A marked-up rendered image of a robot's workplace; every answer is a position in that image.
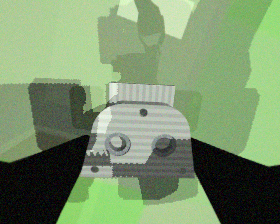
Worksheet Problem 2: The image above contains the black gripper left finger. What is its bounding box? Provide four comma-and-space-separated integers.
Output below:
0, 135, 90, 224

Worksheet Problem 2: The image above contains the grey metal plate with two round holes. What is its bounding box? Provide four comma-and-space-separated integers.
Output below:
80, 101, 195, 178

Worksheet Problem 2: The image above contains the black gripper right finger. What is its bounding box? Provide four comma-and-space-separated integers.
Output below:
191, 138, 280, 224

